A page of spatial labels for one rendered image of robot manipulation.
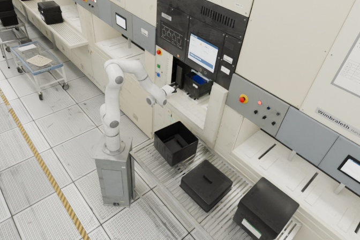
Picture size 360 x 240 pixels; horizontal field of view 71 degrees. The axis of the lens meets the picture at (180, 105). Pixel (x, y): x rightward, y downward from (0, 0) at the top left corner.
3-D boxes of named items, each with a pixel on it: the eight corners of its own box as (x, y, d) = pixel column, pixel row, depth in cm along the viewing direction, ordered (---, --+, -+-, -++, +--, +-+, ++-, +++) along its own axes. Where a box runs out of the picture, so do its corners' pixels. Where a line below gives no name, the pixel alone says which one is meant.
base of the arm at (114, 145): (99, 154, 211) (96, 139, 200) (105, 137, 226) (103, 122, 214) (122, 156, 212) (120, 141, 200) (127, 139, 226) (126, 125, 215)
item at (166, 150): (178, 133, 238) (179, 120, 227) (196, 152, 222) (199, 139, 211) (152, 145, 224) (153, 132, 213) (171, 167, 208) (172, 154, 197)
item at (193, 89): (181, 91, 265) (185, 65, 245) (195, 85, 277) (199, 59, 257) (198, 103, 252) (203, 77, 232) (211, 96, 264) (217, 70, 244)
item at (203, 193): (178, 185, 195) (180, 175, 187) (203, 165, 212) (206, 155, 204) (207, 213, 180) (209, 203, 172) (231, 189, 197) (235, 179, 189)
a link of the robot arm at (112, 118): (114, 116, 205) (121, 129, 195) (99, 118, 199) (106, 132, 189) (120, 61, 177) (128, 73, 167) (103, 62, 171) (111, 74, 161)
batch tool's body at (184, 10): (149, 146, 321) (152, -20, 196) (201, 116, 373) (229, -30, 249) (198, 196, 274) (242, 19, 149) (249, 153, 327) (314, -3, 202)
